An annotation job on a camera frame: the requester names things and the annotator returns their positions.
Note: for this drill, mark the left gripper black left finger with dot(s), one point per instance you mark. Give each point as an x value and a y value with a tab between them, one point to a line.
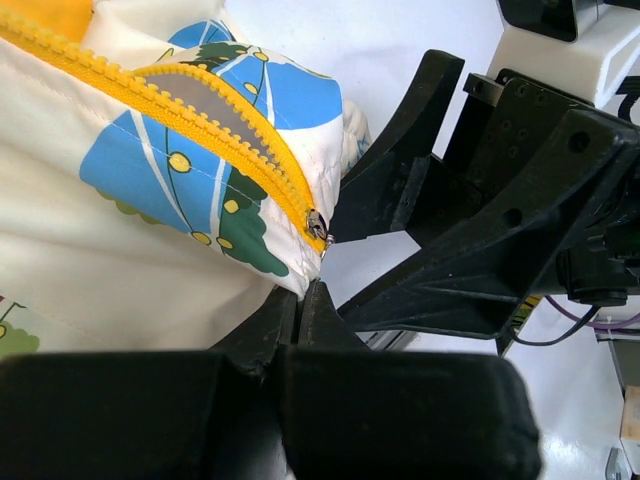
181	414

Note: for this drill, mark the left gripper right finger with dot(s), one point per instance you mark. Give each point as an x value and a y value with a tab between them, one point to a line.
350	412

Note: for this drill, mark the aluminium front rail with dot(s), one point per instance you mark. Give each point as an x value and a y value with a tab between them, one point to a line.
387	340

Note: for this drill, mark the yellow hooded dinosaur print jacket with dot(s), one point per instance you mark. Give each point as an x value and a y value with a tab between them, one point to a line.
160	175

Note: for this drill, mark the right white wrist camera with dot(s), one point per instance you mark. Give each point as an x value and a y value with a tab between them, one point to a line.
584	48

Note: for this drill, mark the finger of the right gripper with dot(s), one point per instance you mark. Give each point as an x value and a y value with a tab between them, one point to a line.
399	184
472	280

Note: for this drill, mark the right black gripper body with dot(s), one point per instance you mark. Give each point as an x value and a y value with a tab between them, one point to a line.
601	267

